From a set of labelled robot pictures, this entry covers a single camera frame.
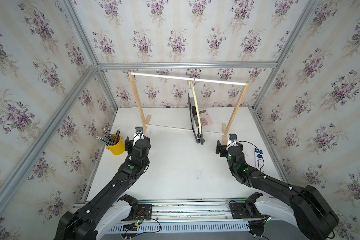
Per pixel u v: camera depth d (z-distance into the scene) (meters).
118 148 0.86
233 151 0.65
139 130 0.66
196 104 0.75
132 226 0.71
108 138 0.87
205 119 1.11
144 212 0.73
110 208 0.56
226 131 1.01
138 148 0.57
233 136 0.72
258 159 0.91
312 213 0.40
